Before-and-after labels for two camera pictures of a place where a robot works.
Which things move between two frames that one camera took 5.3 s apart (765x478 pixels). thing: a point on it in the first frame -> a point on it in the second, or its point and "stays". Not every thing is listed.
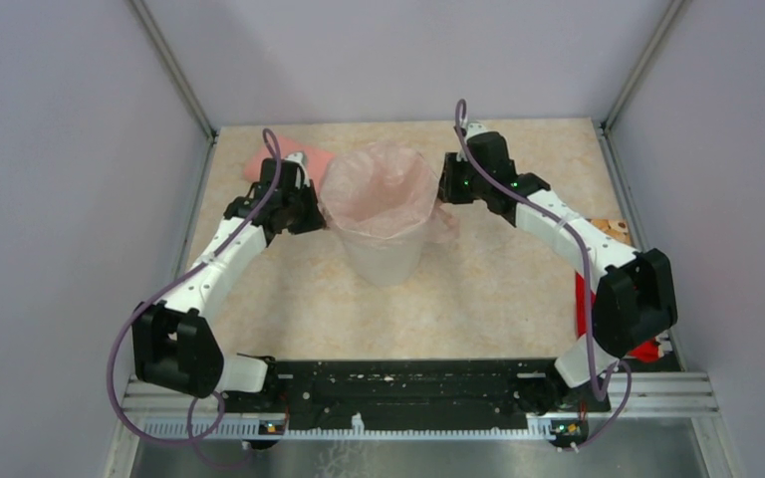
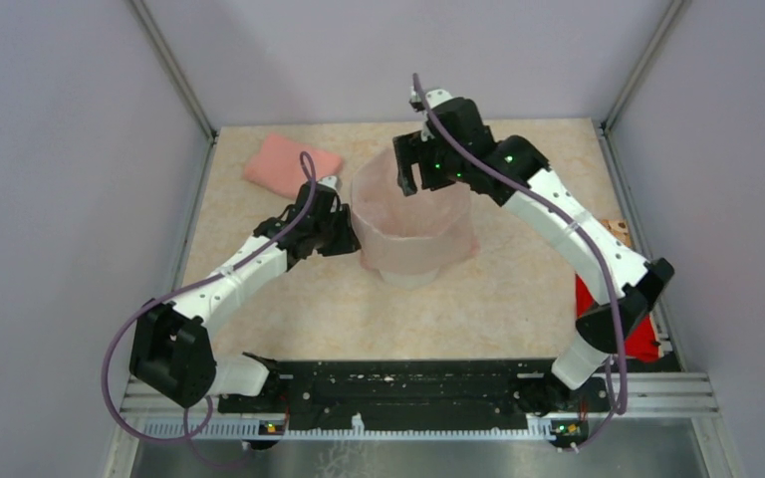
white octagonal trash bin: x=385 y=262 -> x=409 y=281
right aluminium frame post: x=641 y=64 stays
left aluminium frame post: x=175 y=68 stays
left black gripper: x=314 y=219 -> x=348 y=241
